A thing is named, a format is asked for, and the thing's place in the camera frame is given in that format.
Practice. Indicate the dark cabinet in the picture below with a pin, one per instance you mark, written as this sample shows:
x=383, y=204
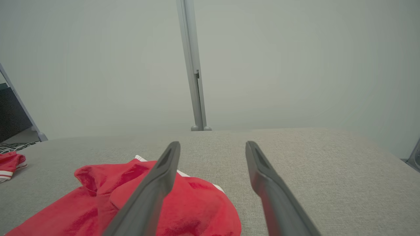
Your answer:
x=11, y=114

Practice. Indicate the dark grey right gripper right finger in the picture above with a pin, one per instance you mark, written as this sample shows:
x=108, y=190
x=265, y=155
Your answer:
x=279, y=203

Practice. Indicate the red basketball jersey white sleeves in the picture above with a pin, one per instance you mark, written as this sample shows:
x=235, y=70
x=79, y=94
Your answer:
x=11, y=162

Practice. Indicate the grey metal partition post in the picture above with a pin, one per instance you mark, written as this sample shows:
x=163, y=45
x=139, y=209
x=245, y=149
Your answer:
x=193, y=65
x=42, y=136

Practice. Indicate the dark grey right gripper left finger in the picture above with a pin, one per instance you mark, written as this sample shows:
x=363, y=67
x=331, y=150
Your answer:
x=147, y=196

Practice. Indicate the grey metal frame piece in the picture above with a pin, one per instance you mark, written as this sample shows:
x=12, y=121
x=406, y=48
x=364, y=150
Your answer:
x=416, y=157

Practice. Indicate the red shorts with white stripes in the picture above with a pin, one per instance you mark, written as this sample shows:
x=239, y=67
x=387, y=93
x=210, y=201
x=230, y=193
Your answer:
x=203, y=209

